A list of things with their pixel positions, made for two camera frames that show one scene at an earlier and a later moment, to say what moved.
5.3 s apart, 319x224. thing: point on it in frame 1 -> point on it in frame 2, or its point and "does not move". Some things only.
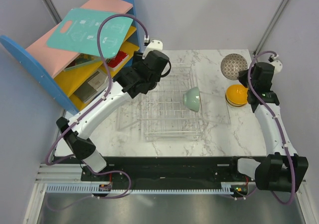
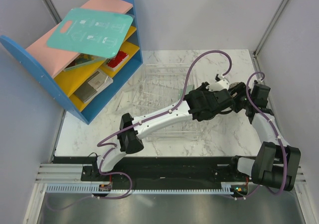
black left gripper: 137,60 -> 204,88
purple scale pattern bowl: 231,64 -> 233,84
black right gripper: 241,77 -> 240,89
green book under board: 82,60 does not move
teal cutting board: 79,31 does not move
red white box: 113,63 does not move
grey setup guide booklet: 94,85 does not move
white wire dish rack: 160,112 does not move
